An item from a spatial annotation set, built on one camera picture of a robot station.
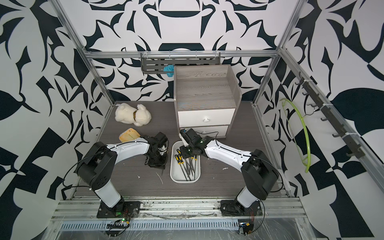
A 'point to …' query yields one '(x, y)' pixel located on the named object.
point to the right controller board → (247, 227)
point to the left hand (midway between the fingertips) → (165, 164)
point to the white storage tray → (183, 170)
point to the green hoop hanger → (304, 161)
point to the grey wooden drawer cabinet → (206, 97)
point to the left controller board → (121, 223)
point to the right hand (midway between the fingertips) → (182, 149)
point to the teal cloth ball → (169, 68)
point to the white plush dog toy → (127, 114)
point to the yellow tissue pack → (129, 135)
